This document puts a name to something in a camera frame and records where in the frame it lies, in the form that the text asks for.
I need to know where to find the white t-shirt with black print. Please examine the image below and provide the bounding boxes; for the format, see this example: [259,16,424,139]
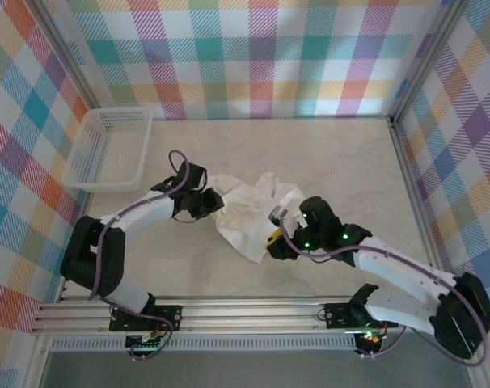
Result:
[210,171,306,266]

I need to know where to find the white perforated plastic basket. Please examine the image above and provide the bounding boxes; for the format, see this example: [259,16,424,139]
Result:
[62,107,155,192]

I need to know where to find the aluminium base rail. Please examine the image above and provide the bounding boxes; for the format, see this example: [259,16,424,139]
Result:
[28,297,479,335]

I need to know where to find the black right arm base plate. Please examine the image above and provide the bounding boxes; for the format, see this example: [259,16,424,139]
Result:
[324,301,399,329]

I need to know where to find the aluminium side rail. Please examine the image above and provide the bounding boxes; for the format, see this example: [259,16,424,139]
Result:
[57,189,91,303]
[388,116,456,300]

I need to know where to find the slotted grey cable duct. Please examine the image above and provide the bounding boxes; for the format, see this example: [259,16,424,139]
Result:
[50,337,357,352]

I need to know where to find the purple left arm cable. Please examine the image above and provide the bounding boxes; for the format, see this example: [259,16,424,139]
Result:
[87,150,189,363]

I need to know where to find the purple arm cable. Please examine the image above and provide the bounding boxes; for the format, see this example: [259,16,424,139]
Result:
[87,150,189,363]
[279,209,490,367]

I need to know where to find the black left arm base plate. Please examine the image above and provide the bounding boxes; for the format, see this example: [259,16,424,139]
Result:
[109,302,184,333]

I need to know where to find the aluminium frame post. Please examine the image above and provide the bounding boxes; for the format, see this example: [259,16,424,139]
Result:
[388,0,472,126]
[32,0,108,122]

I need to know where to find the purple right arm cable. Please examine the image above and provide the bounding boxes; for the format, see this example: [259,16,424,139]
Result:
[279,209,490,367]

